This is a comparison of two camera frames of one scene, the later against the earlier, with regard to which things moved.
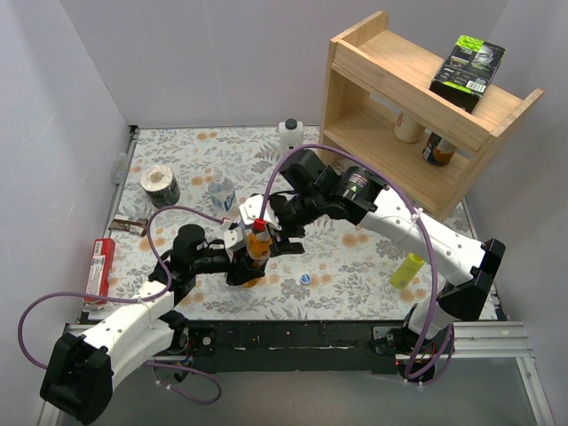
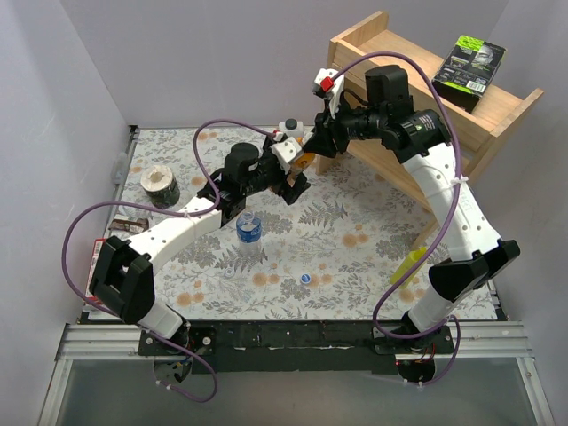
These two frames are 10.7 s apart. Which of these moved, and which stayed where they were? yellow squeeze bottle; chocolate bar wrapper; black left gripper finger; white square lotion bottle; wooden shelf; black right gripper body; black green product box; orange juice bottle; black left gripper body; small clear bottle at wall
Moved: black left gripper body; orange juice bottle; black left gripper finger; black right gripper body
Stayed: small clear bottle at wall; chocolate bar wrapper; white square lotion bottle; yellow squeeze bottle; wooden shelf; black green product box
